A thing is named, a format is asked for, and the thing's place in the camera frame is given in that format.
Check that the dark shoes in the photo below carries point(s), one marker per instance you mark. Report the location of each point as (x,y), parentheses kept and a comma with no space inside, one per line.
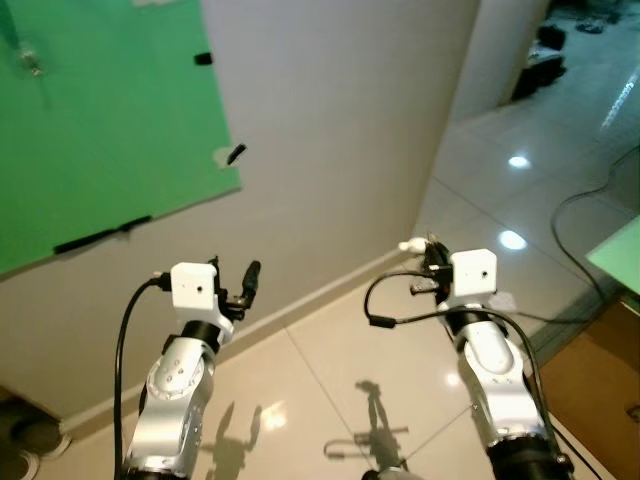
(30,440)

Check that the black bag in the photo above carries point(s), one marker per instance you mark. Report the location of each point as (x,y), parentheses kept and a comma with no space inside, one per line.
(540,75)

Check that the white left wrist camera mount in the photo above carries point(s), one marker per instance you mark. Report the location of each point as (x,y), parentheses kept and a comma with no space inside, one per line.
(192,285)

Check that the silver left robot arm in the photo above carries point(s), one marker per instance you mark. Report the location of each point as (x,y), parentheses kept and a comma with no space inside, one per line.
(175,400)

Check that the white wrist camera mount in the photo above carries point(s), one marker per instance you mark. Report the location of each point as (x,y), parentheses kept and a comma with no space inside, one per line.
(192,285)
(473,275)

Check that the long black tape strip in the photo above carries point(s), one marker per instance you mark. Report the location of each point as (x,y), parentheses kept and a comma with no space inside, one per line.
(95,238)

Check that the white tape scrap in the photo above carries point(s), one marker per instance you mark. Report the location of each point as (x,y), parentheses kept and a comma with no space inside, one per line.
(221,157)

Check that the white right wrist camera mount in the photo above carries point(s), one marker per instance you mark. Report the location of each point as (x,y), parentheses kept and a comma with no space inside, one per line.
(473,275)

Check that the white power strip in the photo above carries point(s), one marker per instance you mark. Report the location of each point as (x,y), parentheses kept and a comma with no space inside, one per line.
(503,299)

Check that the green corrugated table cover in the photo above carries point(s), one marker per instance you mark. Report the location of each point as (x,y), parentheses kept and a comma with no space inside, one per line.
(618,255)

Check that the short black tape piece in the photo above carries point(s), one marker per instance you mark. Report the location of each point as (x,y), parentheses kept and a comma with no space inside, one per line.
(203,58)
(236,153)

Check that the green wall board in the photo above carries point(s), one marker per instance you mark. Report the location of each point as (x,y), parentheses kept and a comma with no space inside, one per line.
(100,120)

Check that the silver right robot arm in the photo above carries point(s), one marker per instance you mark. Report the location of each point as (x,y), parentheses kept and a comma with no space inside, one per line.
(495,390)

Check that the brown cardboard box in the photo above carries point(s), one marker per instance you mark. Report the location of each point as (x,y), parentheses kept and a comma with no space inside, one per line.
(600,390)

